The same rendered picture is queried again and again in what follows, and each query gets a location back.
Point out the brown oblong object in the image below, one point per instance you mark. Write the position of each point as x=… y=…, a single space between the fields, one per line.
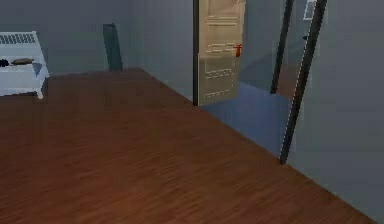
x=22 y=61

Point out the white framed wall picture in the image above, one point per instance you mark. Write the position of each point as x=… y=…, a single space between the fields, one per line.
x=309 y=10

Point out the dark teal upright panel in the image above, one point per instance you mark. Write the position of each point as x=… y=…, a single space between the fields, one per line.
x=112 y=48

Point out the beige panelled room door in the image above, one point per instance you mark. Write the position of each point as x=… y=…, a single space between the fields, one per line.
x=218 y=50

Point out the black small object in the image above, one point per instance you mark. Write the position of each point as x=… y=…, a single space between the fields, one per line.
x=3 y=62

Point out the white slatted shelf unit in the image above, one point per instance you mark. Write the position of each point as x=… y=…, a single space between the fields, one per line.
x=20 y=78

